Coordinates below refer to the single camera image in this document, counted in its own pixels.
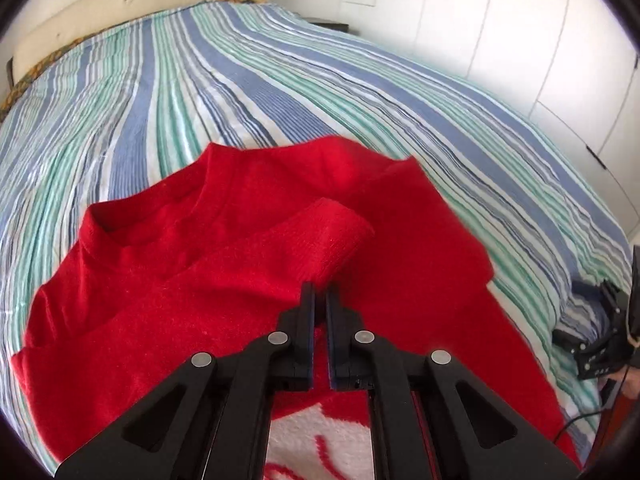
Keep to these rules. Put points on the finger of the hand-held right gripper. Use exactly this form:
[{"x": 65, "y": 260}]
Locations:
[{"x": 614, "y": 305}]

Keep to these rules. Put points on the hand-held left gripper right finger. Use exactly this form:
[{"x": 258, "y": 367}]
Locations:
[{"x": 335, "y": 332}]

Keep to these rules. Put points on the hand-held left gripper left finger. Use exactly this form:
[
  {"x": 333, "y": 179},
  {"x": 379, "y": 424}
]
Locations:
[{"x": 306, "y": 332}]

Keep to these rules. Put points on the red sweater with white figure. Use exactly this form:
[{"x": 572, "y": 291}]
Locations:
[{"x": 210, "y": 260}]

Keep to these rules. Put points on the striped blue green bedsheet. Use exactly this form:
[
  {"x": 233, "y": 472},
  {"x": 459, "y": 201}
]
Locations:
[{"x": 300, "y": 80}]

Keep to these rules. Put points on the white wardrobe doors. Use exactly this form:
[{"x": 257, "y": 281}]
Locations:
[{"x": 525, "y": 35}]

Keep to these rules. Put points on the dark wooden nightstand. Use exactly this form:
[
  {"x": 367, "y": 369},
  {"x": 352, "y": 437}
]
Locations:
[{"x": 332, "y": 25}]

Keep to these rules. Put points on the cream padded headboard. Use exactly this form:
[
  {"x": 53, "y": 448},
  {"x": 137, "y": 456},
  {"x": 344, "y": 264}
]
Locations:
[{"x": 125, "y": 7}]

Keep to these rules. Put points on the yellow patterned pillow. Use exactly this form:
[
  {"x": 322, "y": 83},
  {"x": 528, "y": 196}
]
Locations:
[{"x": 17, "y": 90}]

